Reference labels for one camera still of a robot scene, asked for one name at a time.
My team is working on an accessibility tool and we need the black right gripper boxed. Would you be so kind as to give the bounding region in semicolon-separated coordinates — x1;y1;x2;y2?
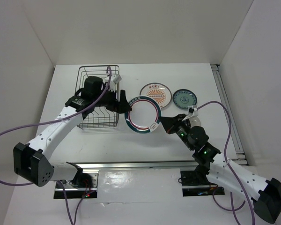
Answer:
158;113;194;150

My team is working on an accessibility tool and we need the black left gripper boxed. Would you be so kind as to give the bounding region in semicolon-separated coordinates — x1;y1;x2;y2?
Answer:
93;85;132;113

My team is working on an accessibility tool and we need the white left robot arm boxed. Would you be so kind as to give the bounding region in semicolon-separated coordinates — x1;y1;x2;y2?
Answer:
13;75;132;187

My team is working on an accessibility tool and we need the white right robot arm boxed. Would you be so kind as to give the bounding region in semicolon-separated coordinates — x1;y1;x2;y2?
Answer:
159;114;281;224

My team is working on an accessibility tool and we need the small beige speckled dish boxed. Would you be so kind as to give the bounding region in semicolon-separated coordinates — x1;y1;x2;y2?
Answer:
186;117;201;128

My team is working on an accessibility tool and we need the small blue patterned plate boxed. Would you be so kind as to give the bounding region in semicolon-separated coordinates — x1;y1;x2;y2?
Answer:
172;89;198;110

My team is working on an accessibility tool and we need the orange sunburst plate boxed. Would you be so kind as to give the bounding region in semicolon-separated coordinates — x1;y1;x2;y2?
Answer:
140;82;172;109

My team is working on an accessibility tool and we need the metal wire dish rack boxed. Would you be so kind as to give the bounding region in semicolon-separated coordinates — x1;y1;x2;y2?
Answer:
75;65;119;131

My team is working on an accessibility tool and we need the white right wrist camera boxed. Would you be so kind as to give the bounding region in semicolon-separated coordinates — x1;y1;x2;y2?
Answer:
183;105;199;121

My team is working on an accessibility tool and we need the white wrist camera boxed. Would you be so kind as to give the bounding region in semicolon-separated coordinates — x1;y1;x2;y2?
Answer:
103;74;122;92
183;105;199;121

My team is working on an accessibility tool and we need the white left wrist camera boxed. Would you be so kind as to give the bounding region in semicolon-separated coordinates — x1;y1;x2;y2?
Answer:
103;74;122;92

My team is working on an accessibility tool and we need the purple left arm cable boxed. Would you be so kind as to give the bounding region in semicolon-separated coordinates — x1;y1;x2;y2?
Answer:
0;66;113;186

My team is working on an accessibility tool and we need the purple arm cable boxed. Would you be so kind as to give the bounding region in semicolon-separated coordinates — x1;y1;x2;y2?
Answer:
195;101;257;225
0;66;113;186

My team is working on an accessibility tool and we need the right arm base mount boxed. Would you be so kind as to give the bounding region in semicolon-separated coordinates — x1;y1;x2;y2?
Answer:
178;170;225;197

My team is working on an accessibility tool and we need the aluminium front rail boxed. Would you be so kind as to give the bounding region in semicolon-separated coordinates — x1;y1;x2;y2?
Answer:
75;160;198;170

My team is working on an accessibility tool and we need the aluminium side rail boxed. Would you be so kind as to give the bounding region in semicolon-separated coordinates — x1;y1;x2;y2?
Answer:
210;64;248;166

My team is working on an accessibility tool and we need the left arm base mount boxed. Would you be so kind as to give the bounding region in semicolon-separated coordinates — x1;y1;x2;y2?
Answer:
53;171;99;199

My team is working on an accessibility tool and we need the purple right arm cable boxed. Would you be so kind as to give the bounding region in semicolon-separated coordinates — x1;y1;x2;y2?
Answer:
195;101;257;225

